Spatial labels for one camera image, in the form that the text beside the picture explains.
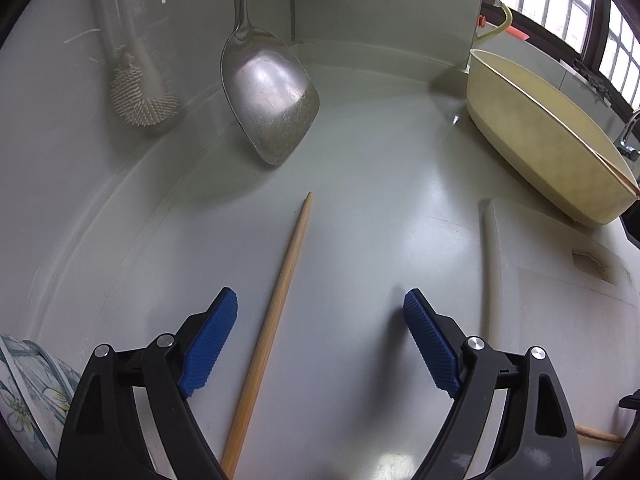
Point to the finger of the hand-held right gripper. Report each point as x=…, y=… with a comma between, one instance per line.
x=631, y=402

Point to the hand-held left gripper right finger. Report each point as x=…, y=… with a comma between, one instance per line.
x=432, y=345

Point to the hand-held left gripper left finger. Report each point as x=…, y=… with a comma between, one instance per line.
x=210, y=345

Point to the light wooden chopstick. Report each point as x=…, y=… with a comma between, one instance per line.
x=600, y=434
x=278, y=300

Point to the pale yellow oval tray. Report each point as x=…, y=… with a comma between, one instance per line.
x=540, y=135

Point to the white plastic cutting board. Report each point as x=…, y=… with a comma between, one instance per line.
x=540, y=340

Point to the white floral ceramic bowl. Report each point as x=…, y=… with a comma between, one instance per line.
x=30, y=400

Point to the white bristle brush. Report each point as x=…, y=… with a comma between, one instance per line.
x=142, y=95

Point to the stainless steel spatula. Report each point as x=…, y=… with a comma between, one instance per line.
x=270, y=90

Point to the metal faucet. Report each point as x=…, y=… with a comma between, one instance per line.
x=631, y=125

